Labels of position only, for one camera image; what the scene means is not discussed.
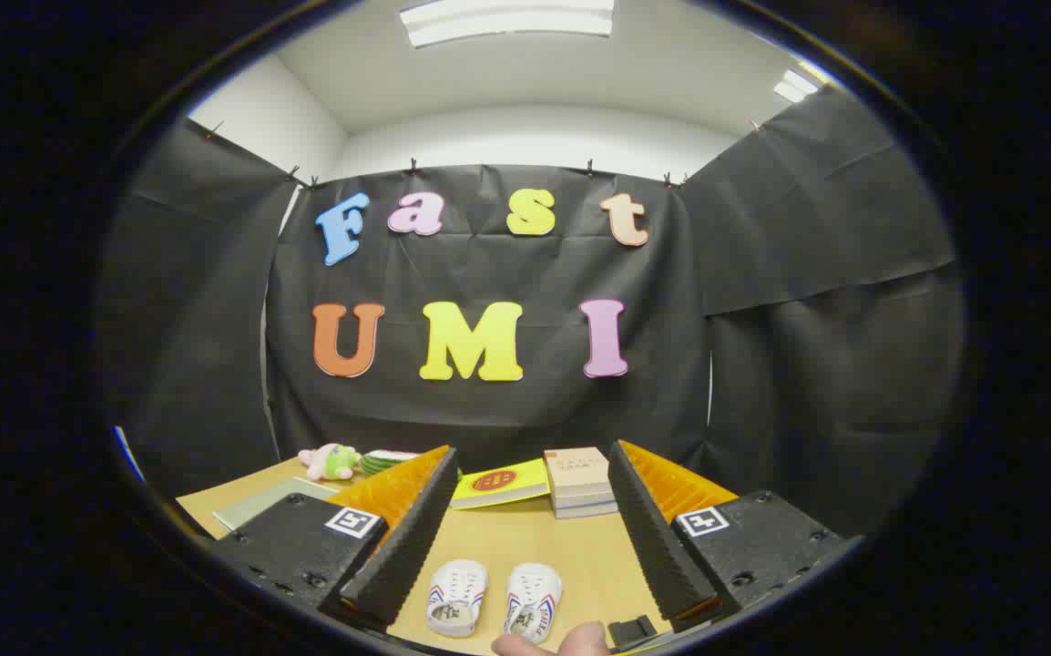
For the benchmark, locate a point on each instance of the tan cover book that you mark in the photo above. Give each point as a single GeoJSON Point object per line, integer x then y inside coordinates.
{"type": "Point", "coordinates": [576, 469]}

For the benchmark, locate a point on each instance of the black backdrop cloth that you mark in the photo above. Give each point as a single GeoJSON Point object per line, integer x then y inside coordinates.
{"type": "Point", "coordinates": [489, 410]}

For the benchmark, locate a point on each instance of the white canvas shoe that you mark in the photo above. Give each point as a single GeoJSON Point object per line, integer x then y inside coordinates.
{"type": "Point", "coordinates": [533, 597]}
{"type": "Point", "coordinates": [457, 592]}

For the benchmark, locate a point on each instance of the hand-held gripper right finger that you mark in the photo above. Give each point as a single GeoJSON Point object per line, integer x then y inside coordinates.
{"type": "Point", "coordinates": [658, 547]}

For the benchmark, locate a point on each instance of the white paperback book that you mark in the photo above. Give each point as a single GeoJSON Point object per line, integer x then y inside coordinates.
{"type": "Point", "coordinates": [585, 502]}
{"type": "Point", "coordinates": [587, 512]}

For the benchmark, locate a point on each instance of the pink and green plush toy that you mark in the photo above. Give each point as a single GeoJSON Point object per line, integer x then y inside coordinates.
{"type": "Point", "coordinates": [334, 463]}

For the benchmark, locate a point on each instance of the beige fabric storage box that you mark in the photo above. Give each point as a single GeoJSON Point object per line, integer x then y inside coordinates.
{"type": "Point", "coordinates": [261, 506]}

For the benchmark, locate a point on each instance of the watermelon slice plush toy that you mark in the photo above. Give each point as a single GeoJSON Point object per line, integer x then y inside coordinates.
{"type": "Point", "coordinates": [384, 460]}

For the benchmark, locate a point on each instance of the black table clamp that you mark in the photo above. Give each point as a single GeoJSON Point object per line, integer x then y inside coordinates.
{"type": "Point", "coordinates": [632, 631]}

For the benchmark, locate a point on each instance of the small ceiling light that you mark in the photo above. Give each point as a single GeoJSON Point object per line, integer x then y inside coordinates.
{"type": "Point", "coordinates": [796, 87]}

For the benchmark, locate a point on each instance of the long ceiling light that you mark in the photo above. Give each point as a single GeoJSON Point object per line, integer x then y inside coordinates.
{"type": "Point", "coordinates": [507, 23]}

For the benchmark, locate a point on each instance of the yellow book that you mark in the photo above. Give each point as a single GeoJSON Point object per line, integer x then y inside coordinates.
{"type": "Point", "coordinates": [498, 483]}

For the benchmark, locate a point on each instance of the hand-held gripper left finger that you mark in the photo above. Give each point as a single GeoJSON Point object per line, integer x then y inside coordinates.
{"type": "Point", "coordinates": [407, 547]}

